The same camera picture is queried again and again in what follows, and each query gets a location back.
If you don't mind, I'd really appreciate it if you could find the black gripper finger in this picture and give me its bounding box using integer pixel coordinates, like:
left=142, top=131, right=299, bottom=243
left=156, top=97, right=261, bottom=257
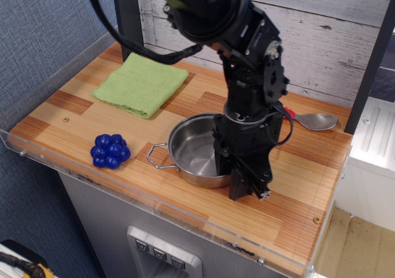
left=214, top=139, right=231, bottom=176
left=229, top=165, right=253, bottom=200

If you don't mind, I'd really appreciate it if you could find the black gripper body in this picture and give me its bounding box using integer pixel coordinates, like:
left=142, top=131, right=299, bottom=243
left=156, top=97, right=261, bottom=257
left=213, top=113, right=283, bottom=200

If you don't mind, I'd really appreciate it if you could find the stainless steel pot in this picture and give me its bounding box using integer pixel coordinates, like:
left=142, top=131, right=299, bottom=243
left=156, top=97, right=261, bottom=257
left=147, top=113, right=231, bottom=189

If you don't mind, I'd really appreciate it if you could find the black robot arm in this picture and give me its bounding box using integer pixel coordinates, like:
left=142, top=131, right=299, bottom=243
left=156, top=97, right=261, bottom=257
left=164, top=0, right=291, bottom=200

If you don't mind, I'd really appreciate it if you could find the green cloth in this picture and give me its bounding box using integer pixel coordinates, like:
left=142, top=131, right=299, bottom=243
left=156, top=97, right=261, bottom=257
left=91, top=53, right=189, bottom=119

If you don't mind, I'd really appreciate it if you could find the silver dispenser button panel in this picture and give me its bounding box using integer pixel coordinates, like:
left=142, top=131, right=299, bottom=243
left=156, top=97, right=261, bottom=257
left=127, top=226, right=203, bottom=277

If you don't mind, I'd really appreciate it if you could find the blue toy grape cluster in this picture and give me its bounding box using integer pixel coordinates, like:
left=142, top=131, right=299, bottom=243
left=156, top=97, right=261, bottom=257
left=90, top=134, right=131, bottom=170

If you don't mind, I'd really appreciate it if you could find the white toy sink counter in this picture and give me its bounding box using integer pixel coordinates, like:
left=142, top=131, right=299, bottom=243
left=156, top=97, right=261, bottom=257
left=335, top=97, right=394, bottom=231

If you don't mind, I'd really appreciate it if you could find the grey toy fridge cabinet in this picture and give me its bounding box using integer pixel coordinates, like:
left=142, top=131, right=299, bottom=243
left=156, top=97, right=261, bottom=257
left=57, top=170, right=297, bottom=278

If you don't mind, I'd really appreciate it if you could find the yellow black object corner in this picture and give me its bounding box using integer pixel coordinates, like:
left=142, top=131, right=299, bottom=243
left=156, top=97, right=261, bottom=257
left=1, top=239, right=56, bottom=277

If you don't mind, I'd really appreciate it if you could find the red handled metal spoon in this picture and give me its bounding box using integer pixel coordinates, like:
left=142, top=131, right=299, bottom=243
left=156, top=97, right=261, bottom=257
left=285, top=107, right=338, bottom=131

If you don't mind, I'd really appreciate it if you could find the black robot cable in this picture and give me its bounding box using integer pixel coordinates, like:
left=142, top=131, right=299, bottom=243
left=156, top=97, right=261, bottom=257
left=83, top=0, right=203, bottom=65

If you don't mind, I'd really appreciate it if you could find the dark right frame post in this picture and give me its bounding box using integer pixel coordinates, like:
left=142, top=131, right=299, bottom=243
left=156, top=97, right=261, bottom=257
left=344, top=0, right=394, bottom=134

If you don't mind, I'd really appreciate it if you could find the dark frame post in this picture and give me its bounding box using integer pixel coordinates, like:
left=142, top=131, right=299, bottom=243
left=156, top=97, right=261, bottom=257
left=344, top=0, right=394, bottom=134
left=114, top=0, right=144, bottom=46

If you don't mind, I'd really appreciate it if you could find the dark left frame post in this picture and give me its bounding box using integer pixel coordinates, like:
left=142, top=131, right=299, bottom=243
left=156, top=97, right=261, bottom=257
left=114, top=0, right=144, bottom=46

